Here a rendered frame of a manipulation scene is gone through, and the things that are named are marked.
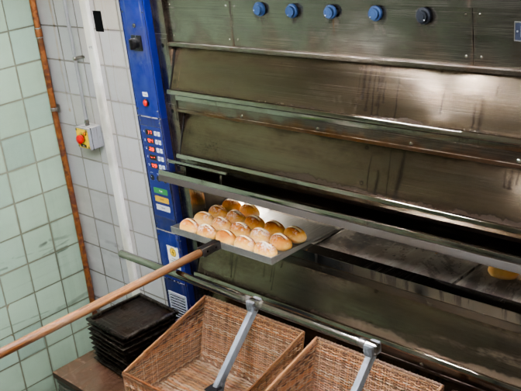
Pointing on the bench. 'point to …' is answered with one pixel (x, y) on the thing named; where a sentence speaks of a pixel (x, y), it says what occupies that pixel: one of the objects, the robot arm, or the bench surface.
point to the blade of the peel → (315, 230)
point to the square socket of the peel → (210, 247)
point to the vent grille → (177, 302)
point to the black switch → (136, 43)
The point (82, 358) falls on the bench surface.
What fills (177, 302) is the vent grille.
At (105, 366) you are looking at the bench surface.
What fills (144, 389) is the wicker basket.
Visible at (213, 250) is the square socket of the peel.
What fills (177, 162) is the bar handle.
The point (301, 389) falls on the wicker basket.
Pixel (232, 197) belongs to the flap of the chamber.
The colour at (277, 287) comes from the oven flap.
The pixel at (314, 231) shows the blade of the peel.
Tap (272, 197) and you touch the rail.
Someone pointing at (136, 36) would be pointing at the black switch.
